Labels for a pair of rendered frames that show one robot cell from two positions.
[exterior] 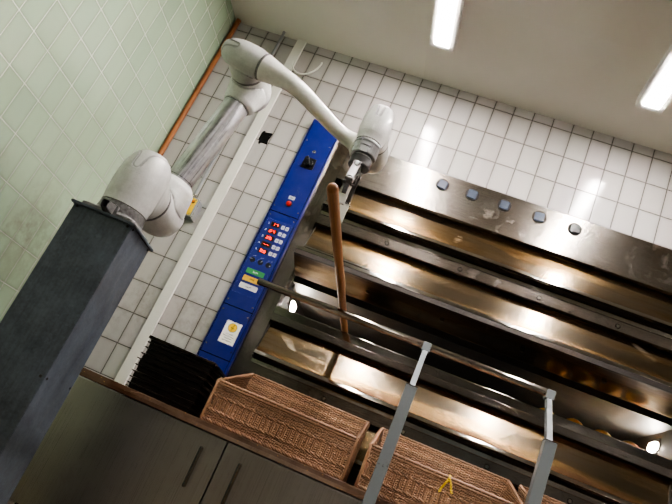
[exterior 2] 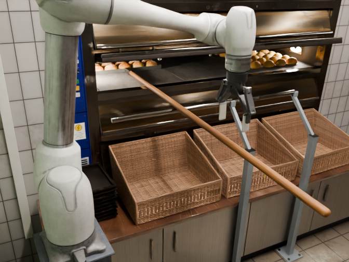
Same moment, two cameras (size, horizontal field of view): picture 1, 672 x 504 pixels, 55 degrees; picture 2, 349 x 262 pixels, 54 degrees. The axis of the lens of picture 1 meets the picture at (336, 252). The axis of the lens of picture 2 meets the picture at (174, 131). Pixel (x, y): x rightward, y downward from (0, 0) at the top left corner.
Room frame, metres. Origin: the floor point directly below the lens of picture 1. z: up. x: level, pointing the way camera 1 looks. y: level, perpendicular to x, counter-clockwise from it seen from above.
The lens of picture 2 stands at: (1.07, 0.96, 1.83)
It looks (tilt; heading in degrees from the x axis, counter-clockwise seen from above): 24 degrees down; 322
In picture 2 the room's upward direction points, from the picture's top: 1 degrees clockwise
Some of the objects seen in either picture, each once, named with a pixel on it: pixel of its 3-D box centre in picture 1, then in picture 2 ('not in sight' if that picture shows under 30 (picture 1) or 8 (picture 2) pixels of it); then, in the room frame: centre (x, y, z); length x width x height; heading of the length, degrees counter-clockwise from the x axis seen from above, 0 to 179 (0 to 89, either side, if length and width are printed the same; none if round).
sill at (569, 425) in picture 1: (463, 384); (223, 80); (2.72, -0.74, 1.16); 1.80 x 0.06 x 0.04; 79
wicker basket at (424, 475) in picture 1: (438, 482); (243, 154); (2.43, -0.69, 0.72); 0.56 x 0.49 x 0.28; 78
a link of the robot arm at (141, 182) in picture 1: (141, 183); (66, 200); (1.99, 0.67, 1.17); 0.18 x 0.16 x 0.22; 169
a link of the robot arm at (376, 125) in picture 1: (376, 128); (238, 29); (1.91, 0.05, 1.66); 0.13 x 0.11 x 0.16; 169
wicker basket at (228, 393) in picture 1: (291, 420); (163, 172); (2.55, -0.11, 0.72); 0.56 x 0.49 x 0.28; 80
